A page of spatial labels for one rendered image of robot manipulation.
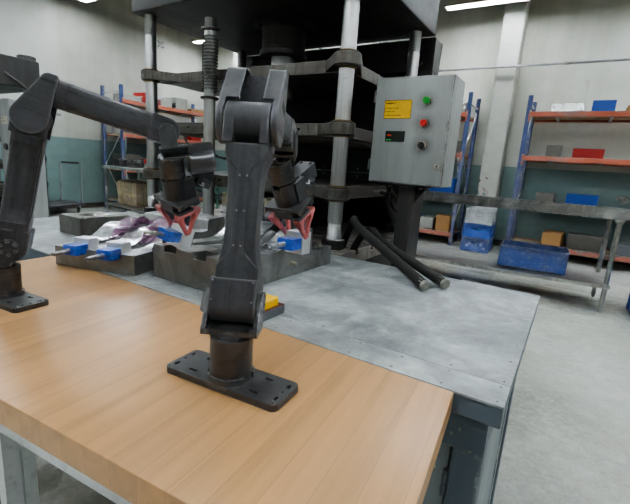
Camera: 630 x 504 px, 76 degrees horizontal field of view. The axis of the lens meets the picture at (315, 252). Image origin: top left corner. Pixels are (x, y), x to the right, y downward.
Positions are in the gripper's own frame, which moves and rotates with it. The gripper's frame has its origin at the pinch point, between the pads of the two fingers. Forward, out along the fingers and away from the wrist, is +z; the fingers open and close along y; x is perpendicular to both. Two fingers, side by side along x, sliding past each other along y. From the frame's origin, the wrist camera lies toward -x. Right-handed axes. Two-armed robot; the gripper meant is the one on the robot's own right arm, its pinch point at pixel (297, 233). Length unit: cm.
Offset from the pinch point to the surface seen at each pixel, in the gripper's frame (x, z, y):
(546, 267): -287, 229, -47
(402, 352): 19.7, 6.9, -34.0
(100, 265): 25, 2, 50
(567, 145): -609, 250, -39
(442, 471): 30, 23, -44
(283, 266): -2.4, 14.7, 10.1
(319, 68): -88, -16, 41
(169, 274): 18.9, 5.1, 29.7
